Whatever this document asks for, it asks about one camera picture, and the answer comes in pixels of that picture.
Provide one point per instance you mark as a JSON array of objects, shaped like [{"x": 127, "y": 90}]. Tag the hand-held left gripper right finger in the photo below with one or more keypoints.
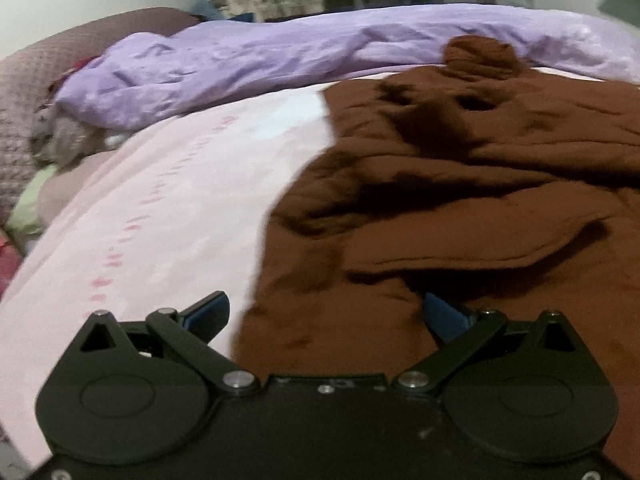
[{"x": 442, "y": 316}]

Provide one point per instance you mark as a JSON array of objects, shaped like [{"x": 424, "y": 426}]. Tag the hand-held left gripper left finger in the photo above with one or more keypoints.
[{"x": 211, "y": 311}]

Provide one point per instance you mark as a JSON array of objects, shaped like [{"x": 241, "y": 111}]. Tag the brown fleece garment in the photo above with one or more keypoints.
[{"x": 450, "y": 185}]

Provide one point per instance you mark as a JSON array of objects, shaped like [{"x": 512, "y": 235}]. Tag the pile of blue clothes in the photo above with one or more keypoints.
[{"x": 215, "y": 2}]

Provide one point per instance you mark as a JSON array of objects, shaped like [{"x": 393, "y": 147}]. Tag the pink printed bed sheet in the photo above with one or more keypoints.
[{"x": 150, "y": 210}]

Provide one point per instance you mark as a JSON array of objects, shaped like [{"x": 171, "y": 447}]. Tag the light green pillow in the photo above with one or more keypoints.
[{"x": 30, "y": 205}]

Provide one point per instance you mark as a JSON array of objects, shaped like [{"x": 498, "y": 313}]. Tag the red printed cloth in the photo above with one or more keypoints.
[{"x": 7, "y": 260}]

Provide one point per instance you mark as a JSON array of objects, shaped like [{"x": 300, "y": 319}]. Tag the grey cloth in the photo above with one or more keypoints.
[{"x": 67, "y": 135}]

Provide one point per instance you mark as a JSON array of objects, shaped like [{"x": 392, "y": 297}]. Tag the purple quilt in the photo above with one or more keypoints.
[{"x": 250, "y": 55}]

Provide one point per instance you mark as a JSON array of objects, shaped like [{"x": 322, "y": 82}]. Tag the mauve quilted headboard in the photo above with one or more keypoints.
[{"x": 30, "y": 85}]

